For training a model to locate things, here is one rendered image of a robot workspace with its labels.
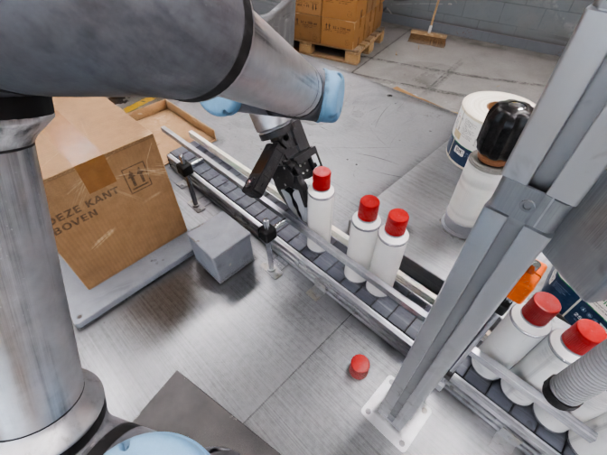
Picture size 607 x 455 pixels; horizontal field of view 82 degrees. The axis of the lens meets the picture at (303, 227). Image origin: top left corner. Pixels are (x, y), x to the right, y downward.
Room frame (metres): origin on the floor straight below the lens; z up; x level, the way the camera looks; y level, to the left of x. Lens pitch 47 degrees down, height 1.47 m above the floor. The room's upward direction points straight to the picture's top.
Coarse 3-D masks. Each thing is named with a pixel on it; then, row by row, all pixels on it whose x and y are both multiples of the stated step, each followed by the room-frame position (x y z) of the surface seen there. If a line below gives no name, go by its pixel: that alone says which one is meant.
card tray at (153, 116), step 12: (144, 108) 1.14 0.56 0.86; (156, 108) 1.17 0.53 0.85; (168, 108) 1.20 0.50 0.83; (180, 108) 1.13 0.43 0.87; (144, 120) 1.12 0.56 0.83; (156, 120) 1.12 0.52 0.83; (168, 120) 1.12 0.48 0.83; (180, 120) 1.12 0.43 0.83; (192, 120) 1.08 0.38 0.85; (156, 132) 1.04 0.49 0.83; (180, 132) 1.04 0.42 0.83; (204, 132) 1.04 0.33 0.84; (168, 144) 0.97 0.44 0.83; (180, 144) 0.97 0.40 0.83
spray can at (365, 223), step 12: (360, 204) 0.42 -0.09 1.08; (372, 204) 0.42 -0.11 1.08; (360, 216) 0.42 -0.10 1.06; (372, 216) 0.41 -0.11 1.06; (360, 228) 0.40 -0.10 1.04; (372, 228) 0.40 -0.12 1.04; (360, 240) 0.40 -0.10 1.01; (372, 240) 0.40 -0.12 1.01; (348, 252) 0.42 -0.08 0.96; (360, 252) 0.40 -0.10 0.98; (372, 252) 0.41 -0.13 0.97; (360, 264) 0.40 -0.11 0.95; (348, 276) 0.41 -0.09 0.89; (360, 276) 0.40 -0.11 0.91
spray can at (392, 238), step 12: (396, 216) 0.39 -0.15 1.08; (408, 216) 0.39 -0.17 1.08; (384, 228) 0.40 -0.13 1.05; (396, 228) 0.38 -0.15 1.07; (384, 240) 0.38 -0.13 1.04; (396, 240) 0.37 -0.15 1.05; (384, 252) 0.37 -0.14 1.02; (396, 252) 0.37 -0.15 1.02; (372, 264) 0.39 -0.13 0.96; (384, 264) 0.37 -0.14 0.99; (396, 264) 0.37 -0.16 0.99; (384, 276) 0.37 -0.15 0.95; (396, 276) 0.38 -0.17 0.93; (372, 288) 0.37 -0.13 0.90
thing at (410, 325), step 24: (192, 144) 0.90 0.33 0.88; (240, 192) 0.68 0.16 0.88; (264, 192) 0.68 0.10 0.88; (264, 216) 0.59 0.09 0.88; (288, 240) 0.52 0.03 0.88; (336, 240) 0.52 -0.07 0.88; (336, 264) 0.45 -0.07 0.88; (360, 288) 0.39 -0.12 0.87; (384, 312) 0.34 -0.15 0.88; (408, 312) 0.34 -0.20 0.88; (408, 336) 0.29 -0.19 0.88; (480, 384) 0.20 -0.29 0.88; (504, 408) 0.17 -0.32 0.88; (528, 408) 0.17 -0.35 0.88; (552, 432) 0.13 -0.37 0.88
